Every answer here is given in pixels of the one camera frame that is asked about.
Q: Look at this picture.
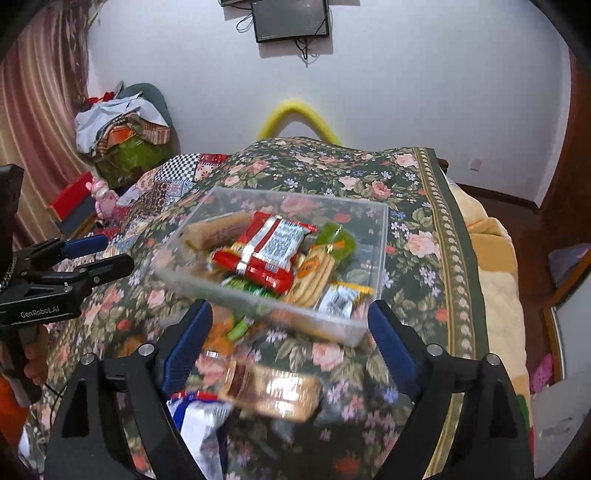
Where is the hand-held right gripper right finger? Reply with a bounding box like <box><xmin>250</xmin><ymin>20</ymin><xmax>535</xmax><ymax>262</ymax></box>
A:
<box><xmin>368</xmin><ymin>299</ymin><xmax>539</xmax><ymax>480</ymax></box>

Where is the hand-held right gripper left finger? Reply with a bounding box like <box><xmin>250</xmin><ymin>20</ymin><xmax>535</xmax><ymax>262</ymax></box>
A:
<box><xmin>44</xmin><ymin>298</ymin><xmax>214</xmax><ymax>480</ymax></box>

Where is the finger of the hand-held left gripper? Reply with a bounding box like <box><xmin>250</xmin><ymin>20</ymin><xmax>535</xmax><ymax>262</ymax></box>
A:
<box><xmin>60</xmin><ymin>234</ymin><xmax>110</xmax><ymax>260</ymax></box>
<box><xmin>76</xmin><ymin>252</ymin><xmax>136</xmax><ymax>290</ymax></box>

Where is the clear bag of orange snacks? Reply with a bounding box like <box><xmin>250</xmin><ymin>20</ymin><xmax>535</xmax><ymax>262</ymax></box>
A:
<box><xmin>202</xmin><ymin>311</ymin><xmax>254</xmax><ymax>357</ymax></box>

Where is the blue white snack bag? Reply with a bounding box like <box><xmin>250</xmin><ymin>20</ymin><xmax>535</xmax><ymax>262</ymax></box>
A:
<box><xmin>167</xmin><ymin>391</ymin><xmax>233</xmax><ymax>469</ymax></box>

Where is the small grey white snack packet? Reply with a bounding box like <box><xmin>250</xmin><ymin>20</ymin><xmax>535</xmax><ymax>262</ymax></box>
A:
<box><xmin>318</xmin><ymin>283</ymin><xmax>374</xmax><ymax>320</ymax></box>

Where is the small green snack packet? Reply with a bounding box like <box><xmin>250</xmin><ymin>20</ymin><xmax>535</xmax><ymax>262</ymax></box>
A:
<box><xmin>221</xmin><ymin>276</ymin><xmax>269</xmax><ymax>297</ymax></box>

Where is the purple label biscuit packet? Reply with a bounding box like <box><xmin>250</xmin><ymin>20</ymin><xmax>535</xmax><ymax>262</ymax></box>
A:
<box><xmin>218</xmin><ymin>362</ymin><xmax>322</xmax><ymax>422</ymax></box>

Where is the orange label cracker packet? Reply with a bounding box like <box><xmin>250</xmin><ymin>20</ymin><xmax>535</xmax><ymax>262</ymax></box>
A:
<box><xmin>284</xmin><ymin>248</ymin><xmax>337</xmax><ymax>309</ymax></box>

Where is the brown label biscuit roll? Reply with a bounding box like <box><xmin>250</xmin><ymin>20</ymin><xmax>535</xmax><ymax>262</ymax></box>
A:
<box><xmin>186</xmin><ymin>211</ymin><xmax>252</xmax><ymax>251</ymax></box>

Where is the green jelly cup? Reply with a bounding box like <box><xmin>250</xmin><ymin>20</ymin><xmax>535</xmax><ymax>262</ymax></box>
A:
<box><xmin>313</xmin><ymin>223</ymin><xmax>359</xmax><ymax>265</ymax></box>

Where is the red snack packet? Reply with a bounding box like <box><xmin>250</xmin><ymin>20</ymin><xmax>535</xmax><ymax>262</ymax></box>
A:
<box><xmin>211</xmin><ymin>211</ymin><xmax>318</xmax><ymax>295</ymax></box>

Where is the clear plastic storage container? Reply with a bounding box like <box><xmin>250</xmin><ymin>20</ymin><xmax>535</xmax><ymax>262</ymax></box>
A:
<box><xmin>154</xmin><ymin>187</ymin><xmax>389</xmax><ymax>348</ymax></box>

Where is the person's left hand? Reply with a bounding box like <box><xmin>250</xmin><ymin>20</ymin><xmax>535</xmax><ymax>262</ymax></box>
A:
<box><xmin>22</xmin><ymin>322</ymin><xmax>51</xmax><ymax>387</ymax></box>

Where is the red box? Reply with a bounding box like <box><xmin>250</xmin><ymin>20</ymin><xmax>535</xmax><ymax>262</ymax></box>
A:
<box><xmin>45</xmin><ymin>171</ymin><xmax>96</xmax><ymax>223</ymax></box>

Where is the pink bunny toy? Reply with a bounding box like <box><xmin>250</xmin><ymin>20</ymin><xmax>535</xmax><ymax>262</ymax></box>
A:
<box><xmin>85</xmin><ymin>177</ymin><xmax>119</xmax><ymax>219</ymax></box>

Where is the patchwork quilt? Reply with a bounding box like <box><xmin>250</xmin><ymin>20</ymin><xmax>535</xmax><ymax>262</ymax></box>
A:
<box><xmin>50</xmin><ymin>153</ymin><xmax>230</xmax><ymax>280</ymax></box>

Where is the green bag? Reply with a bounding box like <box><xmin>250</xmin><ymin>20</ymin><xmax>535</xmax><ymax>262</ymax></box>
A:
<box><xmin>93</xmin><ymin>137</ymin><xmax>170</xmax><ymax>188</ymax></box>

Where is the pile of clothes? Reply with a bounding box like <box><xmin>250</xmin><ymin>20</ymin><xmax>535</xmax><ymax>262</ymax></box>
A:
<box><xmin>75</xmin><ymin>82</ymin><xmax>171</xmax><ymax>158</ymax></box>

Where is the peach blanket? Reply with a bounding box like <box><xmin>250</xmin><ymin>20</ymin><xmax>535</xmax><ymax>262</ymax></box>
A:
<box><xmin>442</xmin><ymin>158</ymin><xmax>533</xmax><ymax>480</ymax></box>

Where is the striped pink curtain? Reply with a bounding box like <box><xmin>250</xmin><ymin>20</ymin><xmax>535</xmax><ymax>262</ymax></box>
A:
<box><xmin>0</xmin><ymin>0</ymin><xmax>94</xmax><ymax>252</ymax></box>

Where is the floral bedspread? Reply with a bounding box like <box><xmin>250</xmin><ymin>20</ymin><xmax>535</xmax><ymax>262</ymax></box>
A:
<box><xmin>28</xmin><ymin>136</ymin><xmax>491</xmax><ymax>480</ymax></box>

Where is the pink dotted item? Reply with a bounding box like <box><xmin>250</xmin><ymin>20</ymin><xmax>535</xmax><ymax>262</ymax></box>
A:
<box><xmin>530</xmin><ymin>352</ymin><xmax>556</xmax><ymax>394</ymax></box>

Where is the teal chair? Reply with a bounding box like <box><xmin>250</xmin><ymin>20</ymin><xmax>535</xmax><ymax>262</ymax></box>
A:
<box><xmin>117</xmin><ymin>82</ymin><xmax>175</xmax><ymax>139</ymax></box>

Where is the purple cushion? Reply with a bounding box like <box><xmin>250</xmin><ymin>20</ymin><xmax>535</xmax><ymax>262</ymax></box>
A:
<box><xmin>547</xmin><ymin>244</ymin><xmax>591</xmax><ymax>288</ymax></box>

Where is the yellow foam tube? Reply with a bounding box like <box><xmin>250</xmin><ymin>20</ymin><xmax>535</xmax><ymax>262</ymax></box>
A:
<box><xmin>256</xmin><ymin>99</ymin><xmax>343</xmax><ymax>145</ymax></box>

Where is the wooden door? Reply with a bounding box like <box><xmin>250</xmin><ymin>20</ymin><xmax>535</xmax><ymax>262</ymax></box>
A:
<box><xmin>537</xmin><ymin>44</ymin><xmax>591</xmax><ymax>223</ymax></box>

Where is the small black wall monitor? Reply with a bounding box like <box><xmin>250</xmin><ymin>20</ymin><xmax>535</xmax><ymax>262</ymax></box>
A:
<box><xmin>250</xmin><ymin>0</ymin><xmax>331</xmax><ymax>44</ymax></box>

